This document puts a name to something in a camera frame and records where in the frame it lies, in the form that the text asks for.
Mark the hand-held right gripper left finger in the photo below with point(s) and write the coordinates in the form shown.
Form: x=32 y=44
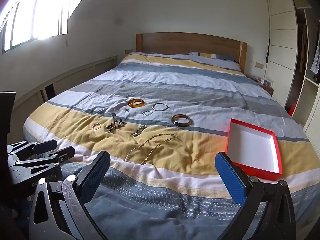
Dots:
x=96 y=173

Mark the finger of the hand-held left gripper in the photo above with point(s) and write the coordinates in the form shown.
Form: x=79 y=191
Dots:
x=37 y=148
x=57 y=156

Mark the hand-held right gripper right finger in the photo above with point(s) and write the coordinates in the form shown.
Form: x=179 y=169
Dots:
x=231 y=180

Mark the red shallow box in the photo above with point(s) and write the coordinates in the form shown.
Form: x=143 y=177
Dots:
x=252 y=145

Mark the brown bangle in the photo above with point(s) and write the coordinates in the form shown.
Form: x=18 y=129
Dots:
x=182 y=124

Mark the amber bangle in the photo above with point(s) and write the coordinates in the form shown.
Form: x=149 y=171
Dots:
x=136 y=106

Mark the thin silver bangle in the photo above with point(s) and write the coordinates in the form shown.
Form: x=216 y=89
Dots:
x=160 y=110

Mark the red plastic object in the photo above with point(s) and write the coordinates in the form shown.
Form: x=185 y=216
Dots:
x=291 y=110

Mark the wooden nightstand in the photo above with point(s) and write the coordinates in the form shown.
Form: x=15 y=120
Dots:
x=267 y=90

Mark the small purple box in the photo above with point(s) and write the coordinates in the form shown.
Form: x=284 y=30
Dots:
x=265 y=81

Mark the striped duvet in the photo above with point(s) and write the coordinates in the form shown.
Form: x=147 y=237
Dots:
x=175 y=85

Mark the striped pillow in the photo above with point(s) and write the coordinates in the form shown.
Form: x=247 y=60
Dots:
x=220 y=60

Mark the window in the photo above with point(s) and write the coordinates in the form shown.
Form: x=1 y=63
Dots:
x=45 y=12

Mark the wooden headboard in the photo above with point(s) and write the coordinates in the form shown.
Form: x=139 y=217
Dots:
x=187 y=42

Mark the hanging clothes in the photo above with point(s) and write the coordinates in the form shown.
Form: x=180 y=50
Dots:
x=315 y=62

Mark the white wardrobe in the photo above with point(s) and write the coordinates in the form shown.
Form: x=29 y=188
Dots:
x=282 y=42

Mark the beige wall socket plate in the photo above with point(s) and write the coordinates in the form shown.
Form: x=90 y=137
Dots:
x=259 y=65
x=128 y=51

